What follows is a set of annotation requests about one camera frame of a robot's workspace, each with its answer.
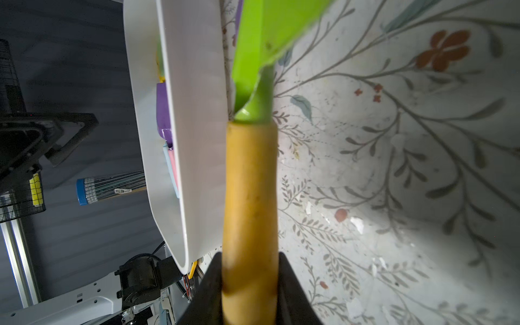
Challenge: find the black wire basket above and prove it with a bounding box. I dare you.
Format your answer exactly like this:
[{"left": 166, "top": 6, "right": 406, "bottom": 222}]
[{"left": 1, "top": 39, "right": 46, "bottom": 223}]

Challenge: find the green shovel yellow handle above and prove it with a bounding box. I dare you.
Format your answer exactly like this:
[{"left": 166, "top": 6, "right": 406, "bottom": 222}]
[{"left": 222, "top": 1, "right": 330, "bottom": 324}]

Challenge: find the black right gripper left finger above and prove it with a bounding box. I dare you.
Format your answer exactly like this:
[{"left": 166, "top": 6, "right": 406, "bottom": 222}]
[{"left": 176, "top": 252, "right": 223, "bottom": 325}]

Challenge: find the white plastic storage box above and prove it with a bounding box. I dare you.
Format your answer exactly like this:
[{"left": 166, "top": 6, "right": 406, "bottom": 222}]
[{"left": 123, "top": 1, "right": 228, "bottom": 273}]

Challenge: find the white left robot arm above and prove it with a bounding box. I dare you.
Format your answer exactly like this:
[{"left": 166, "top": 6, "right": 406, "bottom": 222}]
[{"left": 1, "top": 253, "right": 183, "bottom": 324}]

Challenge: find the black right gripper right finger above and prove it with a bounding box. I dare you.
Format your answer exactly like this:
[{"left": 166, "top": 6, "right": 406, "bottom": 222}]
[{"left": 277, "top": 252, "right": 322, "bottom": 325}]

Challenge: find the purple shovel pink handle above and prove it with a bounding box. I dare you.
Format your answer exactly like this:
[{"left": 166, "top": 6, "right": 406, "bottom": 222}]
[{"left": 232, "top": 0, "right": 244, "bottom": 47}]

